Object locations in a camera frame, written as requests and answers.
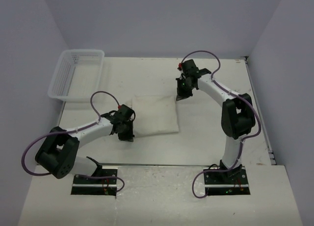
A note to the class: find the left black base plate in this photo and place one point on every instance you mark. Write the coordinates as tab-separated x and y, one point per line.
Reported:
94	187

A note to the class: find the cream white t shirt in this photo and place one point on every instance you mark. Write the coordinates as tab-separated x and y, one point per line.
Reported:
154	115

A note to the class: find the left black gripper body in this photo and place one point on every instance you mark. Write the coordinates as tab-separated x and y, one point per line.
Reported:
126	133

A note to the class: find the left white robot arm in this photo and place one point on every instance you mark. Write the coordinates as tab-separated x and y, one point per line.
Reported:
58	153

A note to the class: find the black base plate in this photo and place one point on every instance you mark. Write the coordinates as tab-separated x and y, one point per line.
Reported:
234	182
94	187

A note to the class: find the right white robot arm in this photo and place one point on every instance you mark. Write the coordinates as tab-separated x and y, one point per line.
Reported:
237	117

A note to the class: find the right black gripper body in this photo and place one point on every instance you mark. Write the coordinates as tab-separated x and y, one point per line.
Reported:
186	80

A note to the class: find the white plastic basket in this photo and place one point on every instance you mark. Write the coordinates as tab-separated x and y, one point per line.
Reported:
77	75

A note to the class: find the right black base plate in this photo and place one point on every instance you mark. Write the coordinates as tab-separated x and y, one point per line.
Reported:
234	182

